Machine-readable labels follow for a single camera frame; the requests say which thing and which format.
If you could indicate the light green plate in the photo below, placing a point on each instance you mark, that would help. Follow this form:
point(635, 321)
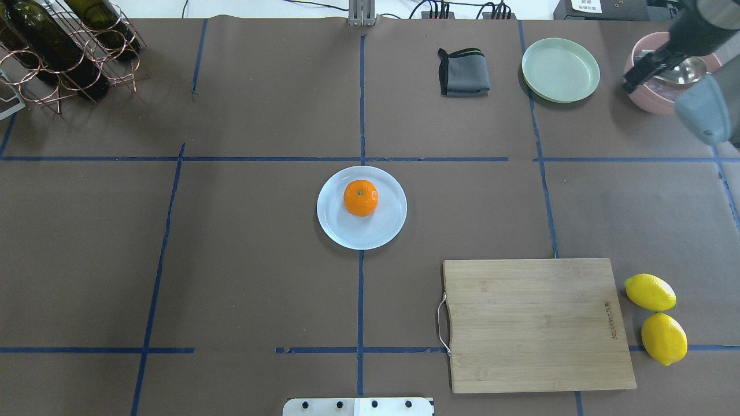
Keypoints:
point(560, 70)

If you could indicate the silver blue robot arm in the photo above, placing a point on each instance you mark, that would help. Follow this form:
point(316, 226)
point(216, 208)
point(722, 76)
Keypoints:
point(708, 109)

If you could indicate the light blue plate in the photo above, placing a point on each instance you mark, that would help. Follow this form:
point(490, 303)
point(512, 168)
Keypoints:
point(361, 233)

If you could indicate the pink bowl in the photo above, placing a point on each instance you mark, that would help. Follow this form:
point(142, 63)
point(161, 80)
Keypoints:
point(642, 97)

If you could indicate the clear ice cubes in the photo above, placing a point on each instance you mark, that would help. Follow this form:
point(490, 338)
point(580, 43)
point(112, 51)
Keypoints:
point(668, 91)

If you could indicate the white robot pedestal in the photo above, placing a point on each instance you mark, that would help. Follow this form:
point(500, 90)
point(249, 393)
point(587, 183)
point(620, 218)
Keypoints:
point(360, 406)

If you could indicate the black desktop box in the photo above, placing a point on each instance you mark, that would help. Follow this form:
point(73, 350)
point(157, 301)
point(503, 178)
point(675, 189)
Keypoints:
point(602, 10)

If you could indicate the orange mandarin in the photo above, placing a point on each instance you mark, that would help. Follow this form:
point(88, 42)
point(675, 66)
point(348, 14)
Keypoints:
point(361, 198)

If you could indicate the bamboo cutting board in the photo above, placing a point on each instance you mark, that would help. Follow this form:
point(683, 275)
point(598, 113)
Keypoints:
point(535, 325)

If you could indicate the folded grey cloth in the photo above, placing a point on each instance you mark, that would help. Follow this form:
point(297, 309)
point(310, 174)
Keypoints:
point(463, 73)

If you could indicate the aluminium frame post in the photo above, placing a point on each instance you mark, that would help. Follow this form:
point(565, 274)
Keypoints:
point(362, 13)

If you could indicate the yellow lemon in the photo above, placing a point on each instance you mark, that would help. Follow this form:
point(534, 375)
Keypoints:
point(664, 339)
point(650, 292)

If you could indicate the dark wine bottle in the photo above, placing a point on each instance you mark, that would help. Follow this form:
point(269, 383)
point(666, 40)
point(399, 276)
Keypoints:
point(18, 48)
point(109, 28)
point(60, 53)

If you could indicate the copper wire bottle rack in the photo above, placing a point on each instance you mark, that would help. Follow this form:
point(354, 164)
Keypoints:
point(44, 88)

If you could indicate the orange black usb hub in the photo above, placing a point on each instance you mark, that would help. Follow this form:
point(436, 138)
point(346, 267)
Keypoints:
point(437, 11)
point(496, 11)

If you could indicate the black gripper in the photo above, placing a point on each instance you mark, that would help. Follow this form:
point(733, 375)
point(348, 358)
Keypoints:
point(648, 67)

